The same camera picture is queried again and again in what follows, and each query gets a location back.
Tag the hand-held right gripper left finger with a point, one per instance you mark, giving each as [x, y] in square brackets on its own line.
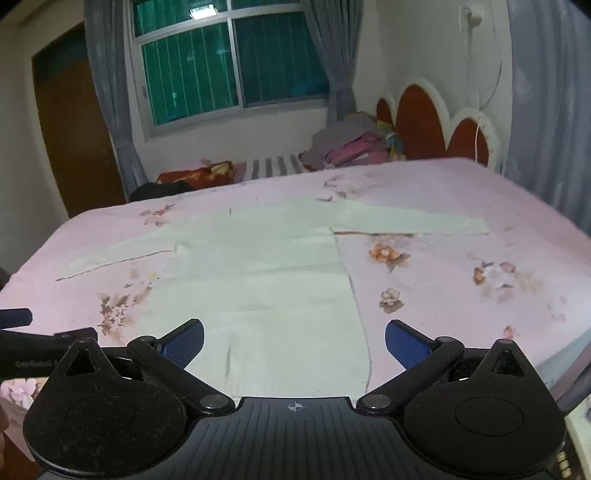
[184, 344]

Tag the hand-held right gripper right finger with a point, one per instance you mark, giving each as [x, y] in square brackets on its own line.
[402, 344]

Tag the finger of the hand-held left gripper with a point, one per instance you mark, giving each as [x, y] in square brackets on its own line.
[16, 317]

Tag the white knit sweater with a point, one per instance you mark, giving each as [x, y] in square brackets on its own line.
[277, 277]

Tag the pink floral bed sheet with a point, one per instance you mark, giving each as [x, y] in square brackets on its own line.
[438, 194]

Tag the black cloth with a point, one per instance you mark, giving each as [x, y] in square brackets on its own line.
[157, 190]

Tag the red floral pillow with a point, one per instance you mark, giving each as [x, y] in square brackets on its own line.
[198, 174]

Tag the brown wooden door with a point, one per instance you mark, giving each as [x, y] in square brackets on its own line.
[69, 138]

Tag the pink folded clothing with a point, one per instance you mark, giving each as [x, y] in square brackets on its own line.
[355, 150]

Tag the white appliance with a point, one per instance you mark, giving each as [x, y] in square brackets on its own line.
[579, 438]

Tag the colourful printed cloth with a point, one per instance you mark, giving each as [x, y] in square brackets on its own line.
[392, 138]

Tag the grey folded clothing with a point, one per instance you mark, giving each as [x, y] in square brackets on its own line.
[341, 131]

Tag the red and white headboard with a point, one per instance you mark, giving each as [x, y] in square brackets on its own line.
[420, 120]

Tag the grey curtain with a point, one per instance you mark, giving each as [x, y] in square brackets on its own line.
[111, 92]
[334, 60]

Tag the blue-grey patterned curtain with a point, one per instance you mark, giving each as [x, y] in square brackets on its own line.
[549, 115]

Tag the window with white frame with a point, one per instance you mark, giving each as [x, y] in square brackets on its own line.
[194, 74]

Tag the white wall charger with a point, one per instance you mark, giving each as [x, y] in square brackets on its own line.
[473, 16]

